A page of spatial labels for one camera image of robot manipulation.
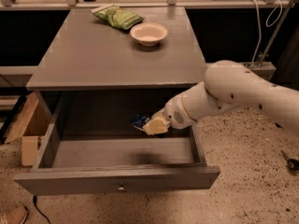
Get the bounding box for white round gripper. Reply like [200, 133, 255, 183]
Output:
[143, 94, 195, 135]

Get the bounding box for dark blue rxbar wrapper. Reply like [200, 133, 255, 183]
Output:
[130, 114, 150, 131]

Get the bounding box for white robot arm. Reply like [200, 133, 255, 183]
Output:
[142, 61, 299, 135]

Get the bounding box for grey open top drawer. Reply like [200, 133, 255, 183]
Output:
[14, 89, 220, 196]

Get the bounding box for round metal drawer knob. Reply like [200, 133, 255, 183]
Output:
[118, 182, 126, 192]

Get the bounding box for grey wooden cabinet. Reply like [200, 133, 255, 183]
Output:
[25, 6, 215, 123]

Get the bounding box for white round bowl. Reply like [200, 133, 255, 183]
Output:
[130, 22, 168, 47]

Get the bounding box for green chip bag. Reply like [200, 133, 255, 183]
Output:
[91, 5, 144, 31]

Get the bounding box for light wooden box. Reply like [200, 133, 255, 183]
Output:
[5, 92, 50, 166]

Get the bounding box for black caster wheel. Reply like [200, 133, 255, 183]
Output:
[281, 151, 299, 171]

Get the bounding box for tan shoe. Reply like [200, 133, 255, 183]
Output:
[0, 205, 28, 224]

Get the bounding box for black floor cable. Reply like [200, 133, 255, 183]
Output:
[32, 195, 51, 224]

